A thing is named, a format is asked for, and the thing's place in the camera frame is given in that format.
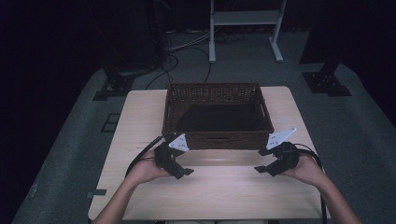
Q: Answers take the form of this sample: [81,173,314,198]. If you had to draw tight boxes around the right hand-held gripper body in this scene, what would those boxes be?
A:
[265,126,301,177]

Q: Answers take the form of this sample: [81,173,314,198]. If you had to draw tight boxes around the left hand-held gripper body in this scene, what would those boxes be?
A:
[154,133,190,180]

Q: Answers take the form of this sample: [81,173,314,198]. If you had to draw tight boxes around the black cloth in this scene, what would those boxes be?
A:
[177,104,264,133]

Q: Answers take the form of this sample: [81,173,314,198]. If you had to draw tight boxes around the brown woven basket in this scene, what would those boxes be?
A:
[161,82,275,151]

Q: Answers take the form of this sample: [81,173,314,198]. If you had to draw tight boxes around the person's left hand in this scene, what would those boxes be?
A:
[125,148,172,187]

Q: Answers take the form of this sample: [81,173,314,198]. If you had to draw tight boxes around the person's right hand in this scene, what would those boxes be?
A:
[279,152,329,189]

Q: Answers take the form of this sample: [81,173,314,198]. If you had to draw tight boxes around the black tape floor marking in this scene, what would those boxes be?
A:
[100,113,121,133]

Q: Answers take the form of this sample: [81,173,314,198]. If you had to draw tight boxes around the black stand base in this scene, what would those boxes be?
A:
[92,70,135,102]
[301,60,353,98]

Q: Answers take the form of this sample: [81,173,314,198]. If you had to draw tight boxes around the black stand pole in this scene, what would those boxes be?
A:
[154,0,171,62]

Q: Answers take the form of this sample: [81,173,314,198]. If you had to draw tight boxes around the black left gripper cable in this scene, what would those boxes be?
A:
[124,135,164,178]

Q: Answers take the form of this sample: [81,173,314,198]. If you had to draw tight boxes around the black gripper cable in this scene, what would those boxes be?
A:
[124,135,164,178]
[293,143,329,224]

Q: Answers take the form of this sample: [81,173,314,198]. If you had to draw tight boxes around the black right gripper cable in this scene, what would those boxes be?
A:
[293,143,329,224]

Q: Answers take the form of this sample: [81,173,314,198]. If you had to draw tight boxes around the black floor cable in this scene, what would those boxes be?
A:
[144,46,213,91]

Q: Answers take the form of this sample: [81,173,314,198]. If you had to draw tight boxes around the white floor cable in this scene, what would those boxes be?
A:
[167,29,213,52]

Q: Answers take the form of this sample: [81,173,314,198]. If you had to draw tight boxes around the tangled black floor cables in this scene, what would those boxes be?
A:
[214,31,247,45]

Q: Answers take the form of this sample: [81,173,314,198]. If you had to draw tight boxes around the white metal stand frame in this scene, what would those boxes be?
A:
[208,0,288,64]

